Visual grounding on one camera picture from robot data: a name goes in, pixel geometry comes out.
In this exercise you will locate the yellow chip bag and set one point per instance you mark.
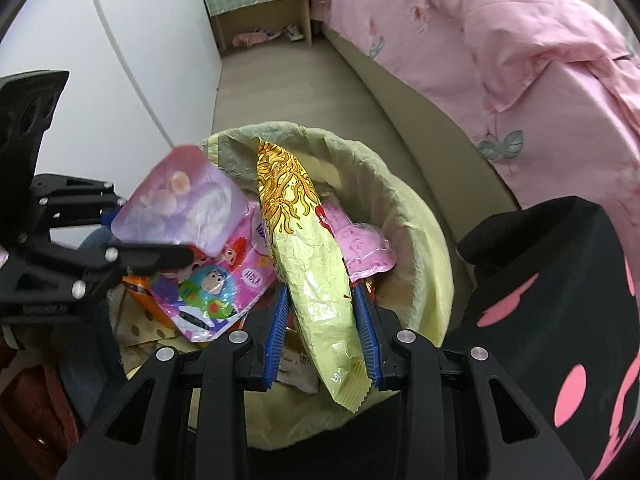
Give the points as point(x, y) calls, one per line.
point(310, 280)

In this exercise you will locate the person's jeans leg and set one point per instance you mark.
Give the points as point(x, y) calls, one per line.
point(97, 239)

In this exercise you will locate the pink bed quilt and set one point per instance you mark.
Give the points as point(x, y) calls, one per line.
point(575, 125)

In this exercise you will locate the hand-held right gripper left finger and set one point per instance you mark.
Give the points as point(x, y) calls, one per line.
point(277, 340)

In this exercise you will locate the white green barcode packet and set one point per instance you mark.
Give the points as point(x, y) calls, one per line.
point(295, 367)

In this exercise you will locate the wooden nightstand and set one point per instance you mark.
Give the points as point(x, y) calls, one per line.
point(260, 17)

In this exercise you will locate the orange snack bag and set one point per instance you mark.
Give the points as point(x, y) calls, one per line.
point(137, 287)

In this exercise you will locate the white pleated curtain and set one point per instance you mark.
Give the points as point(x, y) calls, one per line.
point(612, 15)

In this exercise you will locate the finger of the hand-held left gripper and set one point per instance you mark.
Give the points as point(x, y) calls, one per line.
point(80, 200)
point(150, 258)

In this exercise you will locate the pink cartoon snack packet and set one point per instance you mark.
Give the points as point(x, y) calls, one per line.
point(220, 270)

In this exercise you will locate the red patterned cloth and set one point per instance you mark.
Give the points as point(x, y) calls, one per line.
point(30, 400)

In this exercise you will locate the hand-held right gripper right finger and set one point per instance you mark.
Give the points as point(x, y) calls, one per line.
point(367, 340)

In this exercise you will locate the bin with green liner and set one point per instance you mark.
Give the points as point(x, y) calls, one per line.
point(400, 210)

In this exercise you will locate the black pink spotted tablecloth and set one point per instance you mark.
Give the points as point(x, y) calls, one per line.
point(540, 270)

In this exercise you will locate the pink floral duvet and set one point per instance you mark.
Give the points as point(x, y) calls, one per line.
point(525, 25)

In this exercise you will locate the pink plush slipper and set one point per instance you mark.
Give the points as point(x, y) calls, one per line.
point(247, 39)

